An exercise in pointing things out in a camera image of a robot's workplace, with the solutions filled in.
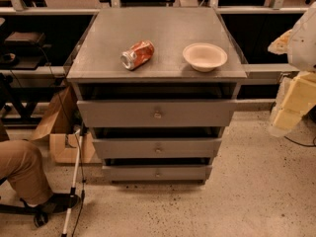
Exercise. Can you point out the brown cardboard box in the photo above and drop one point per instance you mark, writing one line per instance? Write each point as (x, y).
(58, 116)

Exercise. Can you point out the light wooden box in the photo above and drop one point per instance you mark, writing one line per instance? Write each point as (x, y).
(63, 148)

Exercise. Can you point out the grey drawer cabinet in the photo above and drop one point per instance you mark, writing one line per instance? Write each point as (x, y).
(97, 72)

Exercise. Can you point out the white metal pole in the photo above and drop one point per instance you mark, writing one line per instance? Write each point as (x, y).
(72, 193)

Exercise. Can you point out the grey drawer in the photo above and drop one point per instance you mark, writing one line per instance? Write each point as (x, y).
(154, 113)
(156, 147)
(157, 173)

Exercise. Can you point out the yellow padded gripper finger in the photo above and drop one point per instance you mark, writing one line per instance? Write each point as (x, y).
(294, 99)

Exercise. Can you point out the black office chair base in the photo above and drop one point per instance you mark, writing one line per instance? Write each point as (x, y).
(40, 218)

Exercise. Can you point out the person's leg in khaki trousers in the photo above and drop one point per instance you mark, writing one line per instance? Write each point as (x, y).
(21, 165)

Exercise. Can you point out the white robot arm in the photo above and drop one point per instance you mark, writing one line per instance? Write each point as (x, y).
(299, 43)

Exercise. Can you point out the grey bottom drawer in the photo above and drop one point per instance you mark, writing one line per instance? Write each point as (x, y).
(157, 173)

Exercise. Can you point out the grey middle drawer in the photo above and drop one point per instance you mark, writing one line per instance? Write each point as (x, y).
(156, 147)

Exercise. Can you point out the black shoe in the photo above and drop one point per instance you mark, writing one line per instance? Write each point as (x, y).
(59, 203)

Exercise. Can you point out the crushed orange soda can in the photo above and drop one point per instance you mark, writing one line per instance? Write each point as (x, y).
(137, 54)

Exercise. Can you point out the grey top drawer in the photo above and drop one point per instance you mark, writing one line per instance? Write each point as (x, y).
(154, 113)

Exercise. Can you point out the white paper bowl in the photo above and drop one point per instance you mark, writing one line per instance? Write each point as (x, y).
(204, 57)

